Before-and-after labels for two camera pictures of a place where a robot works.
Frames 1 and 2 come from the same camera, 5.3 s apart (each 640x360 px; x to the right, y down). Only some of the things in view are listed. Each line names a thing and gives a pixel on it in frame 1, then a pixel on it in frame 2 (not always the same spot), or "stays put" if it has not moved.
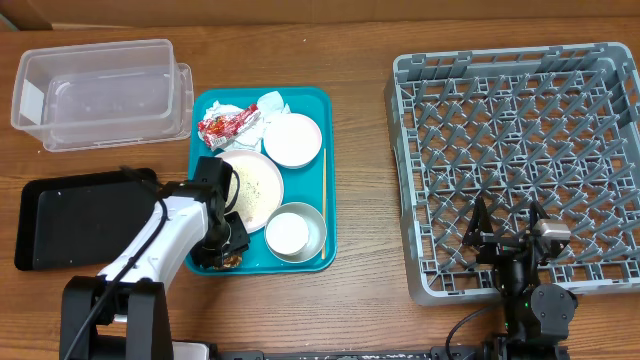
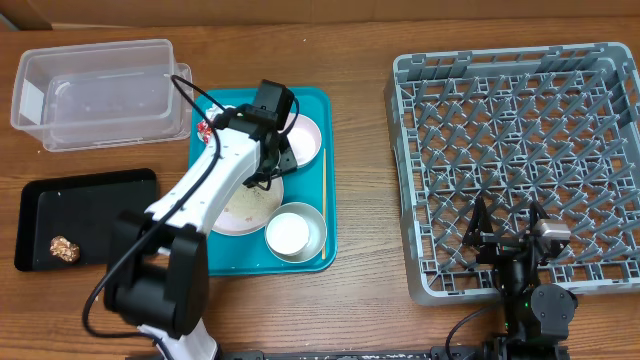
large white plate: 261,188 stays put
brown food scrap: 232,261 → 62,248
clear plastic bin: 92,94 stays put
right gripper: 503,240 stays put
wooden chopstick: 324,204 stays put
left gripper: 241,243 → 288,164
